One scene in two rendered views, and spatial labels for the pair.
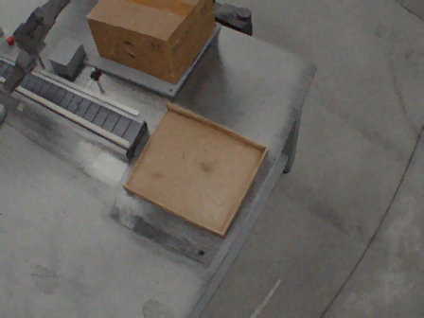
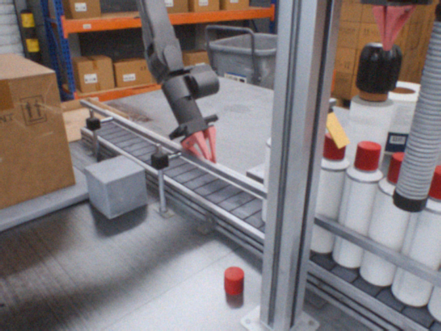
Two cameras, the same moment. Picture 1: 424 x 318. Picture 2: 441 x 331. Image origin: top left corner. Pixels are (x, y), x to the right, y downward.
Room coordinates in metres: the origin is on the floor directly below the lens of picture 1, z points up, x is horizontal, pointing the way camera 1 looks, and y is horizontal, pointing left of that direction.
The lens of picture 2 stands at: (1.72, 0.81, 1.30)
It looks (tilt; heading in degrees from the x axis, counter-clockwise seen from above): 26 degrees down; 192
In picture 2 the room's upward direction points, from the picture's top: straight up
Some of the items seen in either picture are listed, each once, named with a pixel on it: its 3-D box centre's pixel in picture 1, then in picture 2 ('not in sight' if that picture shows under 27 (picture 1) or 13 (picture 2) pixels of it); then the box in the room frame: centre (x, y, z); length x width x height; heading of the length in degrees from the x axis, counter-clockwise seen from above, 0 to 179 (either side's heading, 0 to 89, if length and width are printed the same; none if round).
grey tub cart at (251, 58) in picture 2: not in sight; (255, 79); (-1.64, 0.42, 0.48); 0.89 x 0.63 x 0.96; 156
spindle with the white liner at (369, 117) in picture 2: not in sight; (369, 115); (0.88, 0.96, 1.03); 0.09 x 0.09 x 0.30
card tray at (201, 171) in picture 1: (193, 167); (74, 118); (0.58, 0.05, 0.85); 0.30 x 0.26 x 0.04; 55
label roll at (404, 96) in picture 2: not in sight; (394, 115); (0.64, 1.07, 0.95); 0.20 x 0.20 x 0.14
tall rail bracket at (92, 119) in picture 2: (94, 86); (102, 136); (0.85, 0.31, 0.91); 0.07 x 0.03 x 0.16; 145
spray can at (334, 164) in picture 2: not in sight; (327, 194); (1.16, 0.87, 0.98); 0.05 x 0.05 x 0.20
